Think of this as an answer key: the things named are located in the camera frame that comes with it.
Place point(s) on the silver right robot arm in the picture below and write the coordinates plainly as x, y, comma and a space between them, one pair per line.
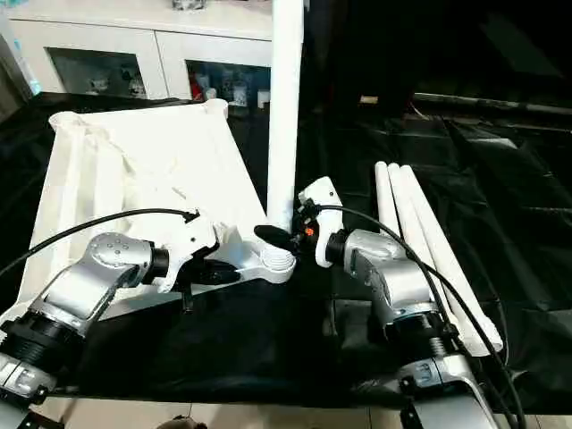
393, 277

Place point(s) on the small yellow tag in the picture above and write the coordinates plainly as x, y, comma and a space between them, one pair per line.
369, 99

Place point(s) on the red white bottle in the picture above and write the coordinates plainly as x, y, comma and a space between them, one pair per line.
196, 85

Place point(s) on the white glass-door cabinet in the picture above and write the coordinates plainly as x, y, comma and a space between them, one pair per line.
156, 31

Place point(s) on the patterned jar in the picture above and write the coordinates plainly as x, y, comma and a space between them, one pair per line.
227, 87
240, 95

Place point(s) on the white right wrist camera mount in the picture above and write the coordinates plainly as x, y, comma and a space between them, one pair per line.
326, 201

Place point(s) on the white plastic table leg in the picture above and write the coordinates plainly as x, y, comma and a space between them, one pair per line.
406, 210
283, 111
386, 201
447, 268

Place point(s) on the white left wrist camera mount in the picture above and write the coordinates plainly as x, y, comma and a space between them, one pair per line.
187, 243

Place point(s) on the small white cup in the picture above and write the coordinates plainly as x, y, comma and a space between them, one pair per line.
264, 99

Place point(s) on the black work surface mat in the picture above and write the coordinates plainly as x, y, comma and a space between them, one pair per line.
246, 339

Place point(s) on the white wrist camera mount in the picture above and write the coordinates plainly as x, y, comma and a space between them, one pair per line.
187, 243
326, 201

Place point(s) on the white plastic table top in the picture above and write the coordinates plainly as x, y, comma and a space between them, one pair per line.
134, 161

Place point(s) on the small white figurine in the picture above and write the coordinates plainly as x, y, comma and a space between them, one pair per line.
98, 85

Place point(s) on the grey curtain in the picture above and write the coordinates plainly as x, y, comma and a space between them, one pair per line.
9, 85

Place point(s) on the grey patterned bundle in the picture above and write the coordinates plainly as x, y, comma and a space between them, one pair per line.
187, 4

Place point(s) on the dark grey tube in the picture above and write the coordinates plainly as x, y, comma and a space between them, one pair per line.
491, 103

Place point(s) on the black backdrop cloth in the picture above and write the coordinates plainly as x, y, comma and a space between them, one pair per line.
447, 44

